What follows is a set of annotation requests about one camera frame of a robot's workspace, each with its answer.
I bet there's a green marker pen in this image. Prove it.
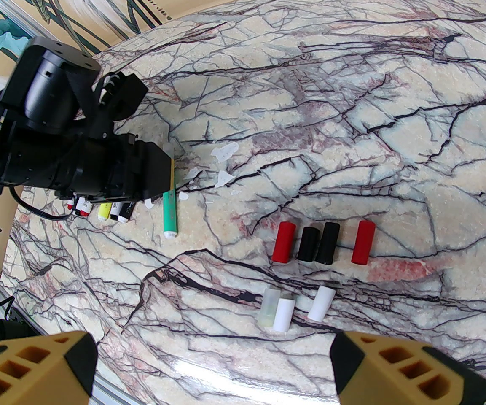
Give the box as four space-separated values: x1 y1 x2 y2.
162 190 179 240

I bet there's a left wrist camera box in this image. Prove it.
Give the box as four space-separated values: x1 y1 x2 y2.
95 72 149 122

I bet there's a white pen cap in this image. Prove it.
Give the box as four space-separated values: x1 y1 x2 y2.
308 287 336 322
272 297 296 333

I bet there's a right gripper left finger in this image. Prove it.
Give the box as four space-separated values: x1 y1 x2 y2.
0 329 99 405

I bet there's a red pen cap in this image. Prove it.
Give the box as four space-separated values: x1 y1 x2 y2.
351 220 376 266
273 221 296 264

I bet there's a clear pen cap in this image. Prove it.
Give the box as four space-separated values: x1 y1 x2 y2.
257 288 279 328

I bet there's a black pen cap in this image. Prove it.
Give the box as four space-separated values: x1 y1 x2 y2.
315 221 341 265
297 227 320 263

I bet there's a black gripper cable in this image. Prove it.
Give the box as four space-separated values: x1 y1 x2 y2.
9 185 73 221

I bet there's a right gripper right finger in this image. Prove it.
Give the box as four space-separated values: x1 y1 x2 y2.
329 332 486 405

